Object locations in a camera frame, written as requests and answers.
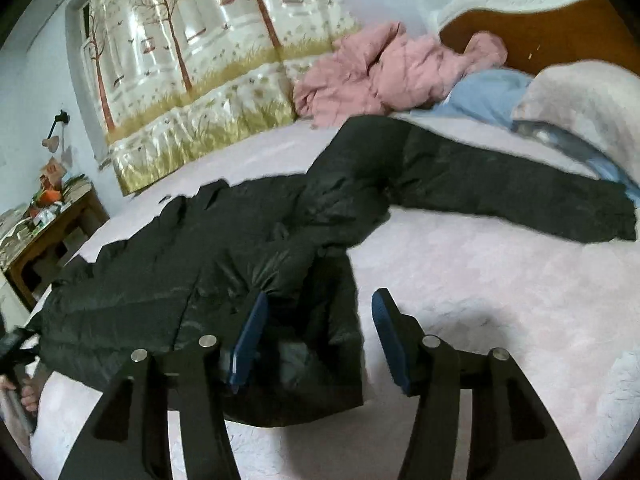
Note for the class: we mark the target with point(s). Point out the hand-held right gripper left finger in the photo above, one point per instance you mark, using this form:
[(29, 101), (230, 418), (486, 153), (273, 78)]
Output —
[(252, 330)]

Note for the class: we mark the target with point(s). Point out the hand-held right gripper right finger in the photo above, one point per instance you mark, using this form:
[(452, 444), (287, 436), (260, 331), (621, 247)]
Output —
[(387, 330)]

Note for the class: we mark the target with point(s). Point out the black puffer coat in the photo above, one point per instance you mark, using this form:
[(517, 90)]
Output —
[(200, 270)]

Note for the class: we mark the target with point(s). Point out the person's left hand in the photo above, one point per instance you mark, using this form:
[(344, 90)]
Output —
[(27, 400)]

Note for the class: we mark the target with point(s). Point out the wooden desk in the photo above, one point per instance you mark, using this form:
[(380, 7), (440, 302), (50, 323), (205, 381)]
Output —
[(45, 245)]

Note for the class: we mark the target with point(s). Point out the pink quilted jacket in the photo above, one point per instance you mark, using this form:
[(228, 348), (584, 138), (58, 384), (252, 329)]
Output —
[(380, 77)]

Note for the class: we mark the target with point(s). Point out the light blue cloth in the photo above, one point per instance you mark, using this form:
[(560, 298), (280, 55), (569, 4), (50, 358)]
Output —
[(492, 95)]

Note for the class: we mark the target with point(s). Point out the tree print curtain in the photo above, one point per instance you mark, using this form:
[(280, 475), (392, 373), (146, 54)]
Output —
[(200, 50)]

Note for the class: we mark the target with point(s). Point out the white fluffy blanket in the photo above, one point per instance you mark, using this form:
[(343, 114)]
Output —
[(590, 105)]

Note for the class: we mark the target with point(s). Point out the wooden bed headboard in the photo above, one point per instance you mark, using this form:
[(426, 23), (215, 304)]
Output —
[(555, 32)]

